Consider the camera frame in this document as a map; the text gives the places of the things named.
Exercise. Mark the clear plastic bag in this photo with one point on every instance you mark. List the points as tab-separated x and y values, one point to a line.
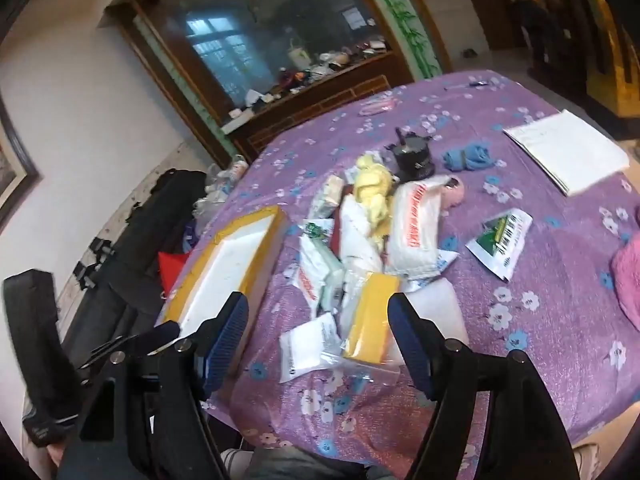
370	367

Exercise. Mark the pen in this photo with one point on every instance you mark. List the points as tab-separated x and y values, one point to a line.
470	85

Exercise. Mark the black sofa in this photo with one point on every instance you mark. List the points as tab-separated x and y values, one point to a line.
145	240

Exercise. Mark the wooden cabinet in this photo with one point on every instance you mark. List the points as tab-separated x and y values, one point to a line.
310	115

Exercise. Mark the plain white bag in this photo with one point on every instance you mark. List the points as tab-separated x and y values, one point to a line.
357	240

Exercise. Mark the white square packet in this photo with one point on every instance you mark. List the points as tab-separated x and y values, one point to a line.
307	347

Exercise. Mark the person's shoe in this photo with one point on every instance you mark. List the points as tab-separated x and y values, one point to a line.
587	460

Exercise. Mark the pink towel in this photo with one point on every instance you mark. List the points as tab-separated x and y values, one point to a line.
627	280

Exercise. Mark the white packet red print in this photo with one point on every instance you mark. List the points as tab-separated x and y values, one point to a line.
315	272

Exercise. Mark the crumpled plastic bags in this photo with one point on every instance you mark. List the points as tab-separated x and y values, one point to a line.
222	185

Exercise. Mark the white plastic bag red print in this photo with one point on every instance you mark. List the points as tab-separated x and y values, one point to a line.
415	230

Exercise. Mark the yellow tray of packets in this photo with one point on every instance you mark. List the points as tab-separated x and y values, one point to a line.
240	255

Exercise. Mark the large glass mirror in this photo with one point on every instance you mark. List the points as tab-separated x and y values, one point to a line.
260	25

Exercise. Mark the pink clear pouch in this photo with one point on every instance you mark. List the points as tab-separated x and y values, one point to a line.
380	105

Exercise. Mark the pale green tissue packet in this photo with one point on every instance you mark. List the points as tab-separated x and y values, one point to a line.
325	195

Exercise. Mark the framed wall picture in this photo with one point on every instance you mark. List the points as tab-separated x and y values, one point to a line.
12	170

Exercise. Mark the green bamboo wall panel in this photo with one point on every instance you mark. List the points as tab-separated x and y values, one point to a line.
405	20

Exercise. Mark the purple floral tablecloth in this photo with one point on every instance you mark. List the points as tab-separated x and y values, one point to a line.
550	335

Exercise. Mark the small green printed packet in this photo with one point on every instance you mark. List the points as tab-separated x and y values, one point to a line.
320	230

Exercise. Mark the green white barcode packet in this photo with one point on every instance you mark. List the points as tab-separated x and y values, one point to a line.
500	242

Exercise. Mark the yellow cloth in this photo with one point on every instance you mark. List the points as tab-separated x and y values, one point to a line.
372	185

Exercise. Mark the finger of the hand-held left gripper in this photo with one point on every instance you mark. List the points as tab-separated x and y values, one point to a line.
157	335

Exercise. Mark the black round container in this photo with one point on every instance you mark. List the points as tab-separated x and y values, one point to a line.
412	160

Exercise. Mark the pink plush toy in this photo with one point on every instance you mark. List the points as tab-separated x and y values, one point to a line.
456	194

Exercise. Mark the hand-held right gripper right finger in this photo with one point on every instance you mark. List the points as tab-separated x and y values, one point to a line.
407	340

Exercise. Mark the dark wooden furniture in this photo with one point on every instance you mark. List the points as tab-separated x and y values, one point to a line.
565	35

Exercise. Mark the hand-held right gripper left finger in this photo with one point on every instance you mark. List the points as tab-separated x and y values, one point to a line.
227	340

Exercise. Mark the yellow packet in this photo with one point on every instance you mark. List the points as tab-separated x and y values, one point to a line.
370	315

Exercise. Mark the blue cloth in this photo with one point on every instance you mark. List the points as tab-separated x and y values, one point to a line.
467	156

